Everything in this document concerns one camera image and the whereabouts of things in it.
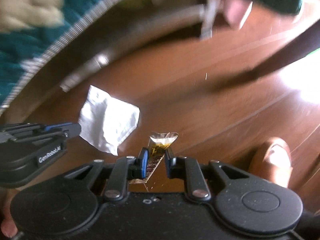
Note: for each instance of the person's left hand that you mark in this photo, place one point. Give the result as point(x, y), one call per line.
point(8, 228)

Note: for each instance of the pink study desk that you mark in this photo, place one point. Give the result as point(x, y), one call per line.
point(236, 12)

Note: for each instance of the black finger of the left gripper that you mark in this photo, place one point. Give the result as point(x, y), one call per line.
point(71, 130)

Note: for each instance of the white tissue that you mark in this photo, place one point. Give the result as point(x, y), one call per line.
point(106, 121)

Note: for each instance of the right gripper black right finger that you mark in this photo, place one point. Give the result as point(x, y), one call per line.
point(188, 170)

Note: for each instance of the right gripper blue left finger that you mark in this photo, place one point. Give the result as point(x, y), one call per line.
point(124, 170)

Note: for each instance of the brown text snack wrapper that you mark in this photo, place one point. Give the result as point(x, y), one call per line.
point(149, 166)

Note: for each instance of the dark wooden chair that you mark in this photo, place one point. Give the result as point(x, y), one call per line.
point(300, 47)

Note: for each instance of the metal bed frame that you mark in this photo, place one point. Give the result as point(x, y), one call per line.
point(130, 24)

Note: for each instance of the teal cream zigzag quilt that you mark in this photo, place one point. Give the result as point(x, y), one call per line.
point(34, 31)

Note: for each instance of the yellow clear candy wrapper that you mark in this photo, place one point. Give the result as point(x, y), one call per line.
point(159, 142)

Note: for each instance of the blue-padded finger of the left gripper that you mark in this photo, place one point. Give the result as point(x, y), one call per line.
point(58, 126)

